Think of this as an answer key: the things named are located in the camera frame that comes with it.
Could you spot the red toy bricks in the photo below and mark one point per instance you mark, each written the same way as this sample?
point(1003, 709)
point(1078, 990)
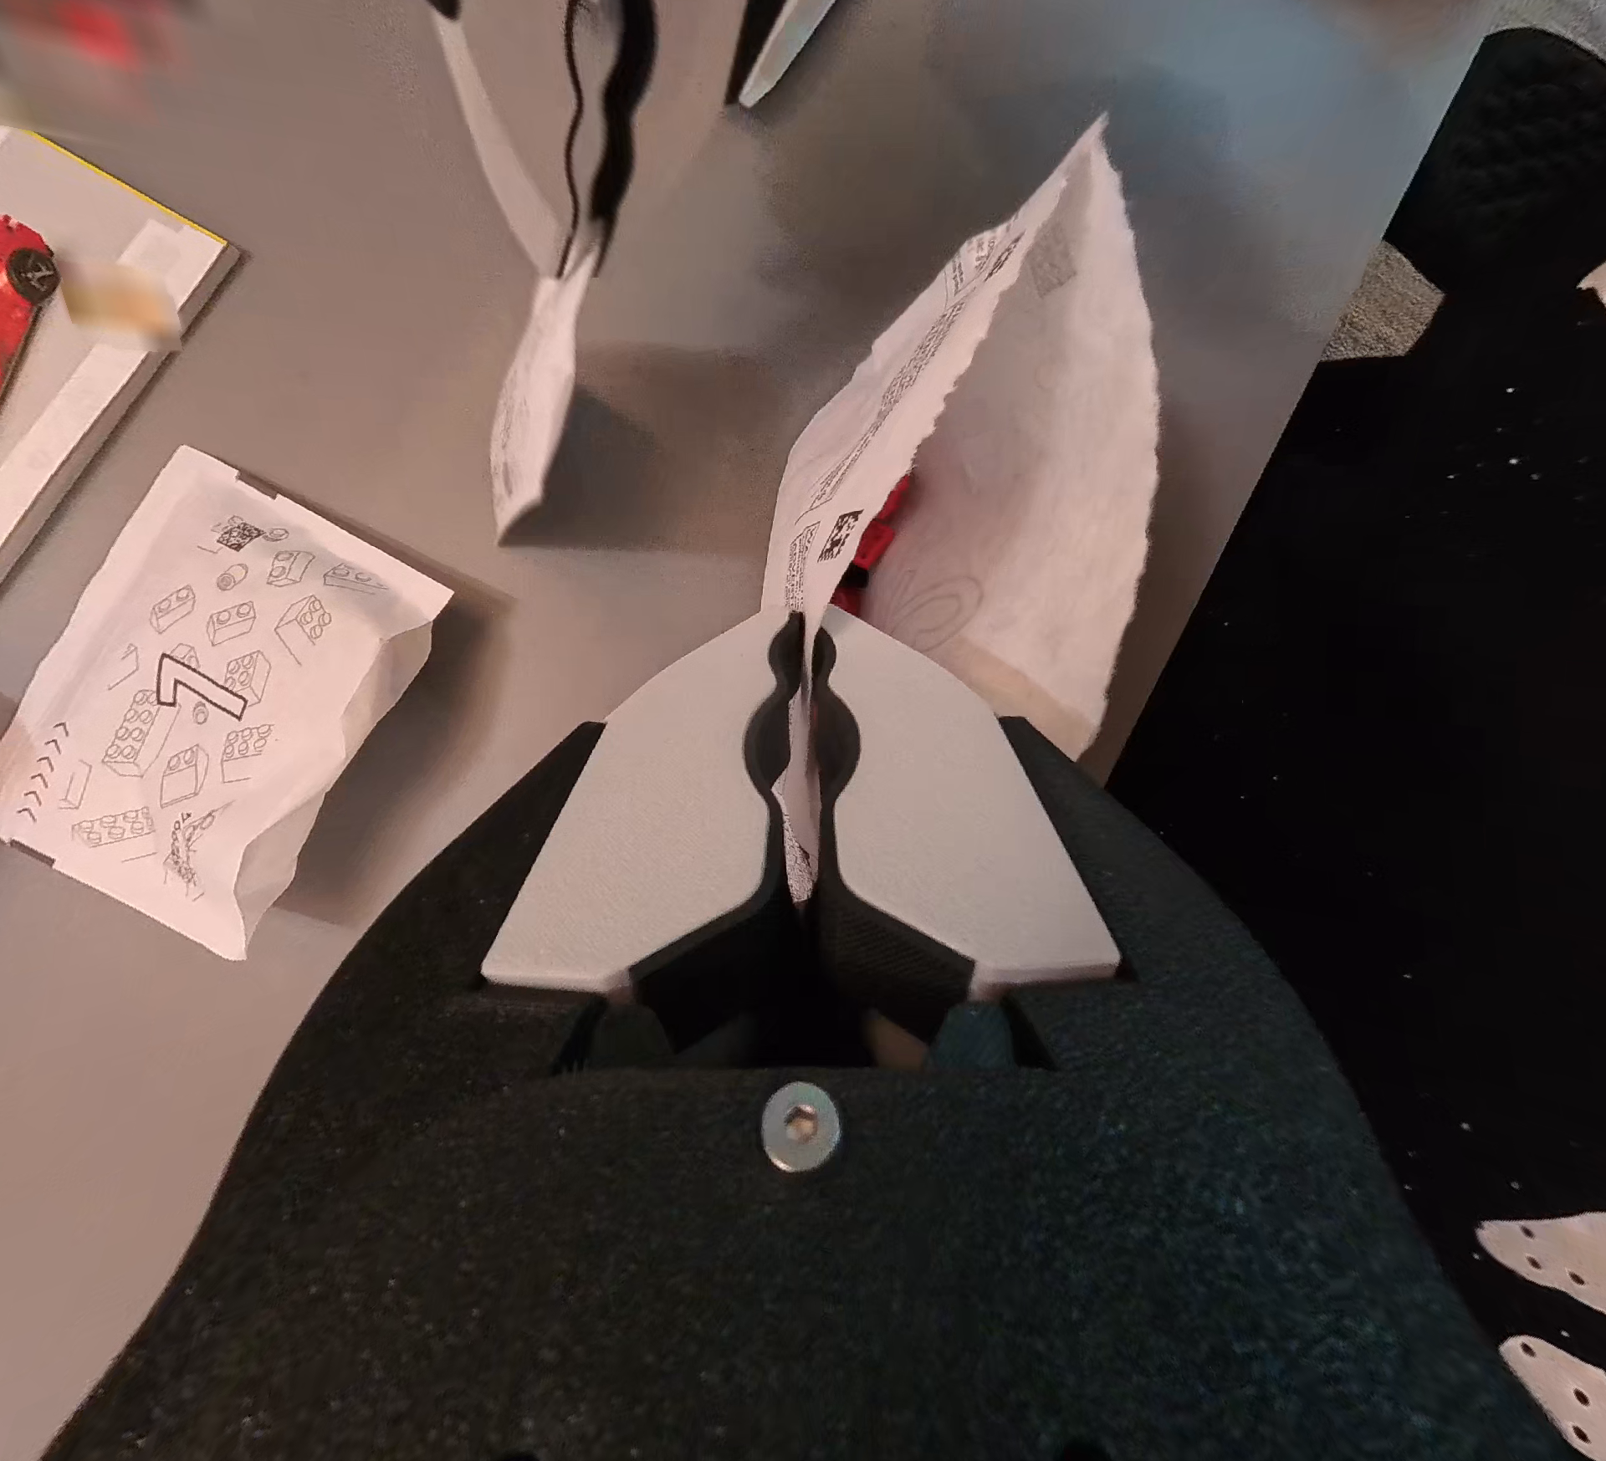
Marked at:
point(874, 546)

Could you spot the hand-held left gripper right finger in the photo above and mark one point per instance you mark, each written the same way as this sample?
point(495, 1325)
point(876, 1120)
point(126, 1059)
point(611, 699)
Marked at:
point(966, 847)

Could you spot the torn white paper bag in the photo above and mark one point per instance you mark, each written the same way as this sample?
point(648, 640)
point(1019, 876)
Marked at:
point(1041, 459)

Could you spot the sealed printed white paper bag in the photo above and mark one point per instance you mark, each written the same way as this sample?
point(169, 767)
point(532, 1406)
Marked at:
point(214, 696)

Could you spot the torn white paper strip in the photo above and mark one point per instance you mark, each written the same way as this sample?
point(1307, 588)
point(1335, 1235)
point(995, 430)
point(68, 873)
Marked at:
point(534, 408)

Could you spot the person's black patterned clothing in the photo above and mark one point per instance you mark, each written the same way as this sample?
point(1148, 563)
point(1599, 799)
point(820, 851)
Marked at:
point(1406, 735)

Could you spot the toy set instruction booklet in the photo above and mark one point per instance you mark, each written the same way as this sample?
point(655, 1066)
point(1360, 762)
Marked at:
point(113, 383)

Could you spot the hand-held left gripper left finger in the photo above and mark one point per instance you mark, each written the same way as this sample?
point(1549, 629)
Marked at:
point(628, 834)

